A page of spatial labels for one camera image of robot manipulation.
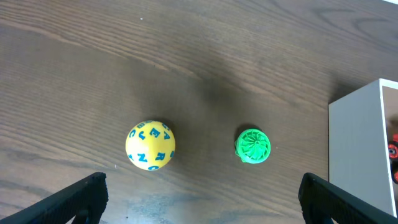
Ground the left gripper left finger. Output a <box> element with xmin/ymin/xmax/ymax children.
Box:
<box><xmin>1</xmin><ymin>172</ymin><xmax>109</xmax><ymax>224</ymax></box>

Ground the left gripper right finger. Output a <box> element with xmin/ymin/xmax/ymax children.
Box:
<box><xmin>298</xmin><ymin>172</ymin><xmax>397</xmax><ymax>224</ymax></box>

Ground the yellow ball with blue letters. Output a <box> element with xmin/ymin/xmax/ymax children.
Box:
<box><xmin>125</xmin><ymin>120</ymin><xmax>176</xmax><ymax>171</ymax></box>

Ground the green ribbed plastic ball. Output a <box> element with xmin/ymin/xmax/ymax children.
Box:
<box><xmin>234</xmin><ymin>128</ymin><xmax>271</xmax><ymax>164</ymax></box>

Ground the red toy fire truck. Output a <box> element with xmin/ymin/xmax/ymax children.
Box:
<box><xmin>387</xmin><ymin>134</ymin><xmax>398</xmax><ymax>184</ymax></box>

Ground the white cardboard box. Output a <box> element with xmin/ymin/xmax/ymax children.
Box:
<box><xmin>328</xmin><ymin>78</ymin><xmax>397</xmax><ymax>216</ymax></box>

